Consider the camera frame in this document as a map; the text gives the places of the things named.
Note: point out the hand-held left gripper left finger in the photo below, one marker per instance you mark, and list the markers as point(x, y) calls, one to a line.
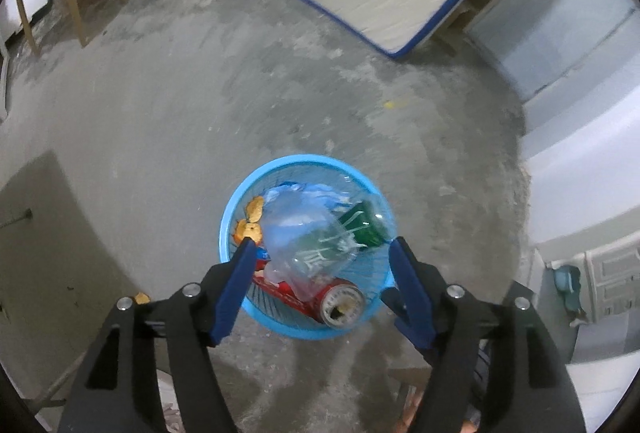
point(232, 285)

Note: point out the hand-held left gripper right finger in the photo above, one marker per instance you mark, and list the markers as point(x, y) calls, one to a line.
point(410, 293)

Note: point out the blue printed plastic bag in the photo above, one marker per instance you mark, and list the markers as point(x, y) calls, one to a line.
point(312, 190)

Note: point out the yellow scrap on floor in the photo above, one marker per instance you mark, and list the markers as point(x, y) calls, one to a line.
point(395, 104)

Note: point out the orange peel piece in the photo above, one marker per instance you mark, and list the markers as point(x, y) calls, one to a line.
point(248, 230)
point(256, 208)
point(142, 298)

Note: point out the clear plastic bag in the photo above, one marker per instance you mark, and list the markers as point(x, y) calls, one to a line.
point(290, 233)

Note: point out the green plastic bottle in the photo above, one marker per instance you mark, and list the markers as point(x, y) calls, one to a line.
point(371, 229)

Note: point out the red snack bag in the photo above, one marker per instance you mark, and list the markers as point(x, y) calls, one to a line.
point(280, 291)

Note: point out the teal plastic object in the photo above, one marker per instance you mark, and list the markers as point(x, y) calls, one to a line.
point(566, 283)

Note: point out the white appliance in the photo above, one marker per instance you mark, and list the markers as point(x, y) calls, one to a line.
point(590, 193)

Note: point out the white door panel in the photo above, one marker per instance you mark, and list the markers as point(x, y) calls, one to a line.
point(565, 23)

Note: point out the blue plastic mesh basket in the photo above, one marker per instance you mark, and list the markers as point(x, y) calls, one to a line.
point(240, 193)

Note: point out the red drink can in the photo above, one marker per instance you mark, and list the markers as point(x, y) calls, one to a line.
point(340, 304)

